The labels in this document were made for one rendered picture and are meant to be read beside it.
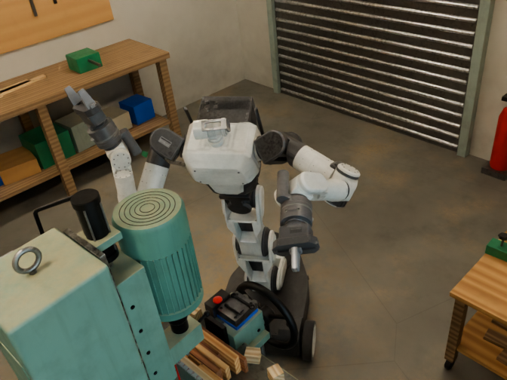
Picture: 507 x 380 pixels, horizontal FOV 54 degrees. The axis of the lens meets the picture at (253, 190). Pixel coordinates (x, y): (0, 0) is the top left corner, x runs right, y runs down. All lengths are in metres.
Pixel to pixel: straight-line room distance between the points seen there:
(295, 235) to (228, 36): 4.37
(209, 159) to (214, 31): 3.72
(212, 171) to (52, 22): 2.95
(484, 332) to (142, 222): 1.92
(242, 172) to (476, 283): 1.18
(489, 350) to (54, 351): 2.01
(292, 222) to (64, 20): 3.51
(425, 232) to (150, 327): 2.45
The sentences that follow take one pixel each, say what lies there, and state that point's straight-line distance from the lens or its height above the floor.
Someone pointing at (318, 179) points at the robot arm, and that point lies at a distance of 1.44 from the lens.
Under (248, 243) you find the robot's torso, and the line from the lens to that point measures 2.32.
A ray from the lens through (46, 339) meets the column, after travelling 1.08.
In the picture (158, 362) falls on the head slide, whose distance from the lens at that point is 1.41.
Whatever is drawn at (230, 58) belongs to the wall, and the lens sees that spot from 5.61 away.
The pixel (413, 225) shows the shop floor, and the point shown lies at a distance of 3.51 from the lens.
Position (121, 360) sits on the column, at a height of 1.26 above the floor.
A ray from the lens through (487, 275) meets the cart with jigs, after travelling 2.47.
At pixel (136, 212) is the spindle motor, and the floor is 1.51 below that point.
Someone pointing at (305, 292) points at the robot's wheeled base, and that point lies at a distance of 2.79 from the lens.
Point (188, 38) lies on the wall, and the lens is 5.23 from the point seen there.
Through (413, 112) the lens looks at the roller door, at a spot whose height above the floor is 0.24.
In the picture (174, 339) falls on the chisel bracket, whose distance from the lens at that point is 1.49.
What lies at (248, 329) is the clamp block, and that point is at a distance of 1.64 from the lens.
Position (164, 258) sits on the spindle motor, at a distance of 1.22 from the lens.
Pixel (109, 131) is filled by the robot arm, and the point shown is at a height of 1.48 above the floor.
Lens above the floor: 2.20
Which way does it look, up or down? 35 degrees down
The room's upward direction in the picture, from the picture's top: 7 degrees counter-clockwise
